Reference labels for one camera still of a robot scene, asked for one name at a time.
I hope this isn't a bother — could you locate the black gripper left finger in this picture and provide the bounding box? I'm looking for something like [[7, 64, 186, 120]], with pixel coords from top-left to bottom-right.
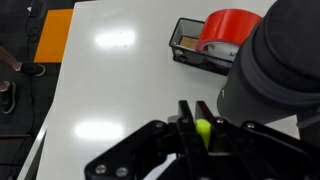
[[84, 100, 204, 180]]

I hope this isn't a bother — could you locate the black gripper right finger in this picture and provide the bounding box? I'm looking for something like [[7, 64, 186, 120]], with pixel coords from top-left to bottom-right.
[[196, 101, 320, 180]]

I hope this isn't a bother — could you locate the neon yellow pen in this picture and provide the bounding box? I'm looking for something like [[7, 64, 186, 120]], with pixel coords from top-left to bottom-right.
[[195, 119, 211, 148]]

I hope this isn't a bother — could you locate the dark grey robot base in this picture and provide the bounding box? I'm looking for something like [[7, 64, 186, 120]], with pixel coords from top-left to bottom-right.
[[216, 0, 320, 127]]

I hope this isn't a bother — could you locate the red tape roll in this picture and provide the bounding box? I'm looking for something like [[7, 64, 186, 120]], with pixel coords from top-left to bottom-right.
[[195, 9, 262, 61]]

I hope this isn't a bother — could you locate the black mesh desk organizer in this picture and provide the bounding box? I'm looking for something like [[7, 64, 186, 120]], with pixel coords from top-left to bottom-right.
[[169, 18, 240, 76]]

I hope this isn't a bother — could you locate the black shoe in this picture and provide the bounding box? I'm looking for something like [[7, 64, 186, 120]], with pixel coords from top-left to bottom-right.
[[19, 63, 46, 77], [0, 81, 16, 114]]

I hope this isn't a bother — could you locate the orange floor mat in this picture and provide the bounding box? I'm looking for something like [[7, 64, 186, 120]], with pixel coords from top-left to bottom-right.
[[34, 9, 73, 63]]

